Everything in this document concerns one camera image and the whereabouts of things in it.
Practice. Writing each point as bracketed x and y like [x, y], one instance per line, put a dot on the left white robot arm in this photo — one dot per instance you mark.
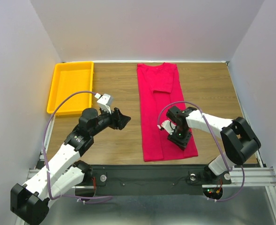
[80, 139]

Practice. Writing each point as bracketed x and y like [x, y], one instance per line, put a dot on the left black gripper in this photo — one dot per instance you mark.
[120, 122]

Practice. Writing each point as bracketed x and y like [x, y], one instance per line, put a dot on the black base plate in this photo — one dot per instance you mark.
[122, 180]

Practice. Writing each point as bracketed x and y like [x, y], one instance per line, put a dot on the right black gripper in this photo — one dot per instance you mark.
[181, 143]

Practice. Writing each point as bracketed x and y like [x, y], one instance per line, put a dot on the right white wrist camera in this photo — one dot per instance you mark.
[168, 126]

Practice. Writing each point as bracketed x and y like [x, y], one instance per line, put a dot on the yellow plastic tray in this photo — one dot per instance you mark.
[68, 78]

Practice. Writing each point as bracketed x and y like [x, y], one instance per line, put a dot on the red t shirt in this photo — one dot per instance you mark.
[159, 86]

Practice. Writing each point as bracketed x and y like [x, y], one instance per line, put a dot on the aluminium frame rail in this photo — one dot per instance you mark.
[46, 145]

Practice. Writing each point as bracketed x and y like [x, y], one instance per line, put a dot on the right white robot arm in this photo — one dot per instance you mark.
[239, 140]

